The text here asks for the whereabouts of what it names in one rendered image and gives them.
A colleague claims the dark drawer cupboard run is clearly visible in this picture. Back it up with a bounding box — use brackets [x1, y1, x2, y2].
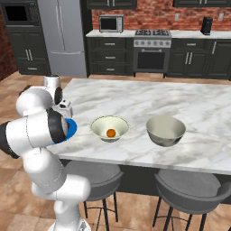
[86, 36, 134, 77]

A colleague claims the grey metal bowl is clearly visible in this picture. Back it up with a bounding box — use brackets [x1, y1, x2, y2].
[145, 115, 187, 148]

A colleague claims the cream bowl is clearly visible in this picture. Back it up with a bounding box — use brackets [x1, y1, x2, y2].
[89, 115, 131, 143]

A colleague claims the dark wall cupboard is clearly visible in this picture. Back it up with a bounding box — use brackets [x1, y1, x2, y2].
[86, 0, 138, 10]
[172, 0, 231, 9]

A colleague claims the silver fridge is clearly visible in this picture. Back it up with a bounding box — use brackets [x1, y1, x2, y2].
[37, 0, 88, 79]

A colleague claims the dark kitchen island base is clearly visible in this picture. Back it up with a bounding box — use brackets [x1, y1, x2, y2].
[59, 158, 231, 206]

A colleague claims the grey bar stool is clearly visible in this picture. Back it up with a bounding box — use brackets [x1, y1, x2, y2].
[64, 160, 125, 231]
[151, 168, 231, 231]

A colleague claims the dark tall cupboard run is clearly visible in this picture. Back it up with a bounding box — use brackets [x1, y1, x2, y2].
[0, 25, 51, 77]

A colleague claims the blue plate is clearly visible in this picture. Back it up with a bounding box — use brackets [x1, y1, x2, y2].
[55, 117, 79, 145]

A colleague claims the silver microwave oven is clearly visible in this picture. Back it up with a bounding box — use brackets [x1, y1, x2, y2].
[98, 14, 125, 34]

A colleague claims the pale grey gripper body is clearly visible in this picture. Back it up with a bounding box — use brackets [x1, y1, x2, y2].
[59, 105, 74, 120]

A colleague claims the black built-in wall oven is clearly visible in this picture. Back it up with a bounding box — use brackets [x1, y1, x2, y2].
[0, 0, 42, 28]

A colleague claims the black coffee machine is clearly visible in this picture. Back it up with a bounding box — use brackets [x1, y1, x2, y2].
[199, 16, 214, 36]

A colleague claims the silver range with hob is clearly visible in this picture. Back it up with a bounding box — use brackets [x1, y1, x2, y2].
[133, 28, 173, 74]

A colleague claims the dark door cupboard run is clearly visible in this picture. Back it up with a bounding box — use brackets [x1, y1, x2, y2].
[166, 38, 231, 80]

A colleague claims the orange fruit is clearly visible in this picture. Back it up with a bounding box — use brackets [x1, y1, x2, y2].
[106, 128, 117, 139]

